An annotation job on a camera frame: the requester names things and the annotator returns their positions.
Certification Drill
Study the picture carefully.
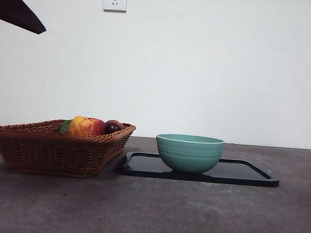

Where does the teal ribbed bowl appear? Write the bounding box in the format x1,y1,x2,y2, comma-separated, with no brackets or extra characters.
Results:
153,132,227,177

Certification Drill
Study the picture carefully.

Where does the green avocado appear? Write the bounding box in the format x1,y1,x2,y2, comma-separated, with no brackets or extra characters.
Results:
56,119,73,135

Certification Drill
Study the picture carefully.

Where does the red yellow apple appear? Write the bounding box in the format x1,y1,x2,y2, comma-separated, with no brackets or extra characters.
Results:
68,115,107,139

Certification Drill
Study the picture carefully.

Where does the brown wicker basket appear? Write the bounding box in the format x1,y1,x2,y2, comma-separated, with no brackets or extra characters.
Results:
0,114,137,181

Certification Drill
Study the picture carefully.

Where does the dark red plum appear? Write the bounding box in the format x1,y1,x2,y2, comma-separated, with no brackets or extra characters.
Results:
104,119,126,136

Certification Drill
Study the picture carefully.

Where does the dark green rectangular tray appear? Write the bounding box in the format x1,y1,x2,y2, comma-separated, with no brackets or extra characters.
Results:
118,151,281,187

